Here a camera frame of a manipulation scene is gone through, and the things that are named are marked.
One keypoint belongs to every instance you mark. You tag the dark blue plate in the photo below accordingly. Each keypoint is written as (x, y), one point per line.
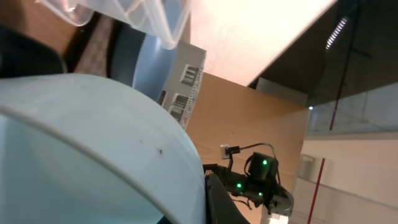
(138, 60)

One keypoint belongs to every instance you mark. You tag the grey dishwasher rack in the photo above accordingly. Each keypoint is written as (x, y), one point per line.
(183, 85)

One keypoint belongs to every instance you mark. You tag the light blue bowl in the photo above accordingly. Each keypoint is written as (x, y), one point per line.
(86, 149)

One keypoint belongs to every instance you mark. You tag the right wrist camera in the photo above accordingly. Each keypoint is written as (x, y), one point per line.
(224, 151)

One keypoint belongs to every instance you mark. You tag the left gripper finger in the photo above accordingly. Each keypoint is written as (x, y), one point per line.
(220, 209)

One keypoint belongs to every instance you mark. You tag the clear plastic bin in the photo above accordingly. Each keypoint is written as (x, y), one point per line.
(164, 19)

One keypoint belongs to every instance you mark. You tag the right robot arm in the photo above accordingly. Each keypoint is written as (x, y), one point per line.
(259, 186)

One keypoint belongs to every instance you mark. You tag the black tray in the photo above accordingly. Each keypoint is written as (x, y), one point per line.
(22, 56)

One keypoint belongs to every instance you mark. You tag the brown serving tray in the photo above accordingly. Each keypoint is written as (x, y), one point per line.
(91, 46)

